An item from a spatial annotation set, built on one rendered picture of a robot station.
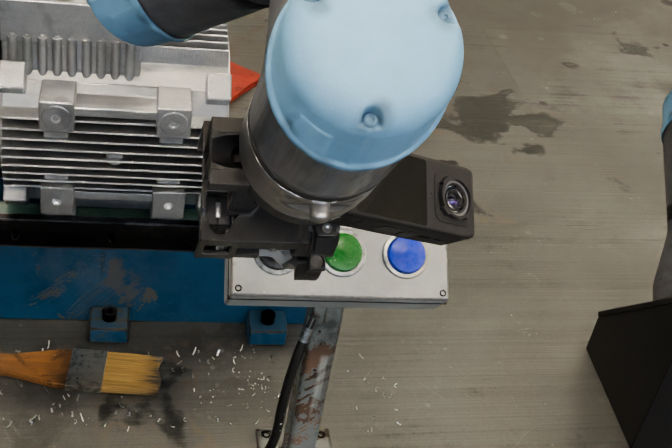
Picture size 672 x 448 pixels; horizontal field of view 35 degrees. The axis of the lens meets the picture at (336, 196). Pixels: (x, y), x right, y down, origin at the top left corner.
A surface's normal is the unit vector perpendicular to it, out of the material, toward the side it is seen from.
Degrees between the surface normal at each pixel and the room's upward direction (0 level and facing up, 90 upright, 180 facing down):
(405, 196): 46
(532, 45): 0
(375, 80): 39
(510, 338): 0
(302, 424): 90
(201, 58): 88
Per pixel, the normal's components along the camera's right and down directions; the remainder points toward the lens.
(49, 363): 0.15, -0.80
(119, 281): 0.13, 0.59
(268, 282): 0.20, -0.25
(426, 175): 0.63, -0.21
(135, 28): -0.30, 0.86
